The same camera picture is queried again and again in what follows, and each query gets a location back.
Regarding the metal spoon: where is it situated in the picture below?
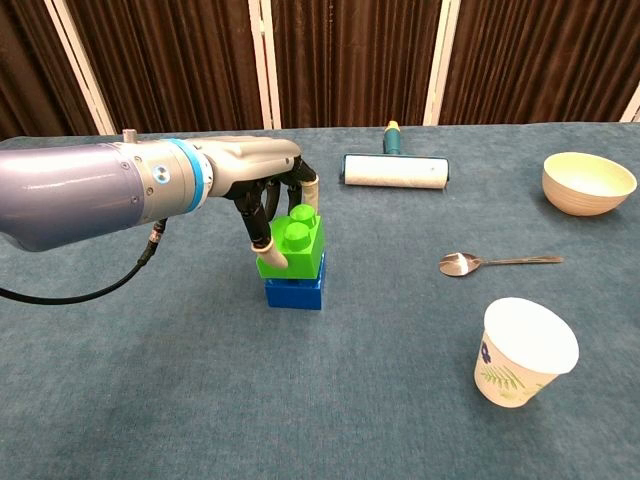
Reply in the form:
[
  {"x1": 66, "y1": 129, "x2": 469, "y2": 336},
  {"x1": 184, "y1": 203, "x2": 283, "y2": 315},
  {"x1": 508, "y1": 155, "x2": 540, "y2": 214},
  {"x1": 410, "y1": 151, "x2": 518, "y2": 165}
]
[{"x1": 439, "y1": 251, "x2": 565, "y2": 278}]

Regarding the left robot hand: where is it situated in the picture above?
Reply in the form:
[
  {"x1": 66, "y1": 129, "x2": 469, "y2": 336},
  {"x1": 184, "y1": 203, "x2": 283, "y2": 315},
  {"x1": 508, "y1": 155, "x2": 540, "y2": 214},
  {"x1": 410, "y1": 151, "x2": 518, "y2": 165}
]
[{"x1": 192, "y1": 135, "x2": 321, "y2": 270}]

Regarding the blue building block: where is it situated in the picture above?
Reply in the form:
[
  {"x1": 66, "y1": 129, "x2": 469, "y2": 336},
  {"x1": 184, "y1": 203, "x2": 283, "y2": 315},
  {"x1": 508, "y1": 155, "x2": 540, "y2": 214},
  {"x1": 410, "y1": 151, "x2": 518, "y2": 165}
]
[{"x1": 263, "y1": 251, "x2": 327, "y2": 311}]

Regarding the white folding screen frame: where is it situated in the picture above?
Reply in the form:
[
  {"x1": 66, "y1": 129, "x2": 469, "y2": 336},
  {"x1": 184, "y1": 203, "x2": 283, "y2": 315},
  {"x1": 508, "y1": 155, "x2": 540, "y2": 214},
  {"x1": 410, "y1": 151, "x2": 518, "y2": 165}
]
[{"x1": 43, "y1": 0, "x2": 640, "y2": 135}]

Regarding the green building block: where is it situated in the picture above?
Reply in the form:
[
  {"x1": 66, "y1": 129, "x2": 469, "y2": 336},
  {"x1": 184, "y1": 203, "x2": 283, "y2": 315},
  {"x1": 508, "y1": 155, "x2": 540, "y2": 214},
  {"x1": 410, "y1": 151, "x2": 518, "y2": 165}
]
[{"x1": 255, "y1": 204, "x2": 326, "y2": 281}]

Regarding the white paper cup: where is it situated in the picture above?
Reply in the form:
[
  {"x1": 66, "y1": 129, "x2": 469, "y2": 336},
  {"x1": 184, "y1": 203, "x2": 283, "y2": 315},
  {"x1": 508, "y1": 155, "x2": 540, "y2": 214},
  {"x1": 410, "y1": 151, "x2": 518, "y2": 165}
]
[{"x1": 473, "y1": 297, "x2": 580, "y2": 408}]

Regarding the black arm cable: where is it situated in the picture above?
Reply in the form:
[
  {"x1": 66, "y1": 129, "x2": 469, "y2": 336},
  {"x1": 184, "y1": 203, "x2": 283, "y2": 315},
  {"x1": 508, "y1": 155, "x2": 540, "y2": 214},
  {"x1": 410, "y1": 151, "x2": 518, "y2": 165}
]
[{"x1": 0, "y1": 217, "x2": 169, "y2": 306}]

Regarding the blue table mat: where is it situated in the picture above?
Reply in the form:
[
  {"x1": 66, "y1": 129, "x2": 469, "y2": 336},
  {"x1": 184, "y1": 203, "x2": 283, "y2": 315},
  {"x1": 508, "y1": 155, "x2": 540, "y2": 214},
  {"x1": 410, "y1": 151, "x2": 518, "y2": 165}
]
[{"x1": 0, "y1": 119, "x2": 640, "y2": 480}]

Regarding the teal lint roller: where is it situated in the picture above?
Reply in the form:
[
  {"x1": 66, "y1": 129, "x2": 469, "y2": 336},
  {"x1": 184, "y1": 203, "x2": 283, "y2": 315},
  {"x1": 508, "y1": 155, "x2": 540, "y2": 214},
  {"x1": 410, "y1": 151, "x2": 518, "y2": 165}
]
[{"x1": 341, "y1": 120, "x2": 451, "y2": 192}]

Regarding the cream bowl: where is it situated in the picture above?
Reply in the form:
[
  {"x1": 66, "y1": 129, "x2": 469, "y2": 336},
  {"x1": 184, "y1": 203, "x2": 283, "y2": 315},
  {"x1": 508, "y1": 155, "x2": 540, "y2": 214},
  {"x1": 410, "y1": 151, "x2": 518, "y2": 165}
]
[{"x1": 541, "y1": 152, "x2": 639, "y2": 217}]

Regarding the brown pleated curtain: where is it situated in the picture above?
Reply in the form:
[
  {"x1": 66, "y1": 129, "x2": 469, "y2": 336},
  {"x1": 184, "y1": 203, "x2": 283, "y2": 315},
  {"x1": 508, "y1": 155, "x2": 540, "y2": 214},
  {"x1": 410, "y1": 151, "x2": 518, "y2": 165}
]
[{"x1": 0, "y1": 0, "x2": 640, "y2": 142}]

